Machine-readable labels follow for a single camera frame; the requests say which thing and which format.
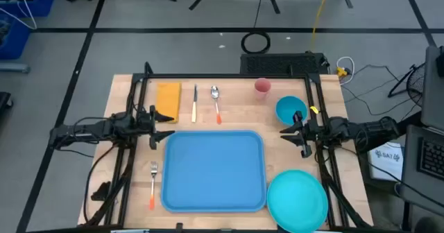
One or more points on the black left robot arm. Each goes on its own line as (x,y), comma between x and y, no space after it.
(86,129)

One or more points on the black aluminium frame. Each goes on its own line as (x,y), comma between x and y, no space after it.
(225,76)

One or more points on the blue plastic tray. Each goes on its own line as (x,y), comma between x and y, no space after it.
(213,170)

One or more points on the black perforated box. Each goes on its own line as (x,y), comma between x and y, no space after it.
(277,64)

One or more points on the yellow sponge cloth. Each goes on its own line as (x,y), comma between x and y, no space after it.
(168,99)

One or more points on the pink cup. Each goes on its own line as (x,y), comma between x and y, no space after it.
(262,86)

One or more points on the grey keyboard shelf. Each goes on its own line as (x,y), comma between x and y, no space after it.
(411,177)

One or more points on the yellow tag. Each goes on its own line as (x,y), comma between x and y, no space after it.
(314,109)

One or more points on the white printed box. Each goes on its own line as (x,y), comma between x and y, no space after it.
(386,162)

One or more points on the teal plate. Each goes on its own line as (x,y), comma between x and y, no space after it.
(296,202)

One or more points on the grey desk top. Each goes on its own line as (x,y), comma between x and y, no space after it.
(433,94)

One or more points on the blue bowl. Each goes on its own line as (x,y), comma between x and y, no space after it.
(286,108)

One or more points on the blue storage bin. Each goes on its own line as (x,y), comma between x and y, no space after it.
(41,2)
(15,40)

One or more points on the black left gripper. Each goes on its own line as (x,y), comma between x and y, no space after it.
(145,125)

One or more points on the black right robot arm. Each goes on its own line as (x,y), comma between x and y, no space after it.
(364,130)

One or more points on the black keyboard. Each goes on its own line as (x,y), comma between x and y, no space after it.
(433,158)

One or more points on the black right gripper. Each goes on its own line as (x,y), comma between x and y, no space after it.
(314,130)

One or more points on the yellow plug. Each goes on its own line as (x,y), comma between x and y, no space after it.
(341,72)

